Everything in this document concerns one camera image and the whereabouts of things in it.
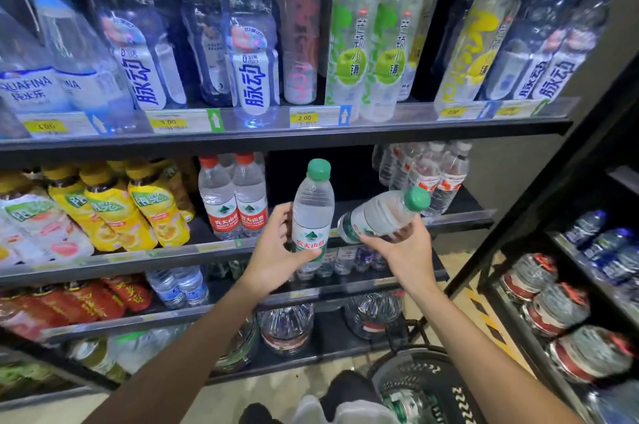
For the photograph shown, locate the person's right hand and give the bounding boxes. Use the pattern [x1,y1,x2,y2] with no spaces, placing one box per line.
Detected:
[358,215,438,297]

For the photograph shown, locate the person's left hand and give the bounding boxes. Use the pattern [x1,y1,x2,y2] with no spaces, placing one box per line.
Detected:
[242,202,323,299]

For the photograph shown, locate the green-cap water bottle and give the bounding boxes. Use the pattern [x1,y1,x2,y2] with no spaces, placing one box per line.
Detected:
[337,186,432,245]
[292,158,335,281]

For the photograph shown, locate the cluster of white cap bottles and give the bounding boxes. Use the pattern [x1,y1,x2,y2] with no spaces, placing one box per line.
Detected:
[371,140,473,219]

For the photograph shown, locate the black shopping basket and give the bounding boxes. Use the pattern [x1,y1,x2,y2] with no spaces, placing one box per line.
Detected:
[368,321,488,424]

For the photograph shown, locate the black opposite shelf unit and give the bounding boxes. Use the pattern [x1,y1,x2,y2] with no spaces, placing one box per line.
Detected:
[441,54,639,424]

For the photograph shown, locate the person's right forearm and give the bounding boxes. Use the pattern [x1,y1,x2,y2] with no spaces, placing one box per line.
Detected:
[414,283,585,424]

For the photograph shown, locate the person's left forearm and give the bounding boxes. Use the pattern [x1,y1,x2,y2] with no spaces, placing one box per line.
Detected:
[82,281,260,424]

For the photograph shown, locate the row of small clear water bottles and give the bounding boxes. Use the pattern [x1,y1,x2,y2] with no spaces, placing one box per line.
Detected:
[144,244,360,311]

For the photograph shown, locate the large red cap water bottle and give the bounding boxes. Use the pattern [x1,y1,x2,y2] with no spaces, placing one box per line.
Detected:
[521,282,592,339]
[548,324,636,385]
[501,252,559,302]

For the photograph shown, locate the person's light grey shirt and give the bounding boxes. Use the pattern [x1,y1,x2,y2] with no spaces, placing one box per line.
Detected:
[292,394,400,424]

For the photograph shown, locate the rows of blue label water bottles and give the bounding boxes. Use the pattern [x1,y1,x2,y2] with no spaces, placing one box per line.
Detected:
[564,210,639,309]

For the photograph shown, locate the green label clear drink bottle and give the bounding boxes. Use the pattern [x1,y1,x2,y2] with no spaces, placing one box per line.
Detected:
[324,0,379,122]
[359,0,425,124]

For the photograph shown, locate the yellow label clear drink bottle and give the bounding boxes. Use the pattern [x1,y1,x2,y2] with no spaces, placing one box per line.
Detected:
[397,0,441,102]
[433,0,529,115]

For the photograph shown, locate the pink label drink bottle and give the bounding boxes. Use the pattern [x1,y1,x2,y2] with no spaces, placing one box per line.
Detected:
[279,0,321,106]

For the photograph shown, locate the large blue cap water bottle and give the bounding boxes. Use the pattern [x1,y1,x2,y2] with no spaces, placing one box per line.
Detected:
[586,381,639,424]

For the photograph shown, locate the tall light blue water bottle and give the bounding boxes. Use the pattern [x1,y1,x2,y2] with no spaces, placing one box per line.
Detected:
[0,0,73,140]
[19,0,138,135]

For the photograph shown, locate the yellow white price tag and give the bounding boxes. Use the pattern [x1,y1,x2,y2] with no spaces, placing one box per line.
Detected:
[437,101,500,121]
[144,108,226,135]
[17,111,108,139]
[494,98,550,119]
[289,104,353,129]

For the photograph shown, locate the row of yellow cap tea bottles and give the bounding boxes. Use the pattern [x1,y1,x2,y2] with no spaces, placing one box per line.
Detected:
[0,158,198,267]

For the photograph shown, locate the row of red wrapped drink bottles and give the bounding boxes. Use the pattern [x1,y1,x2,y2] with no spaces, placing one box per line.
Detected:
[0,276,153,342]

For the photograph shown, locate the row of dark blue drink bottles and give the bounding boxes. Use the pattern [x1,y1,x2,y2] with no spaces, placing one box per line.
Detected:
[69,0,280,129]

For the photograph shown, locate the cluster of white blue label drinks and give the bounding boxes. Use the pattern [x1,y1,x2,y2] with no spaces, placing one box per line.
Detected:
[481,0,628,102]

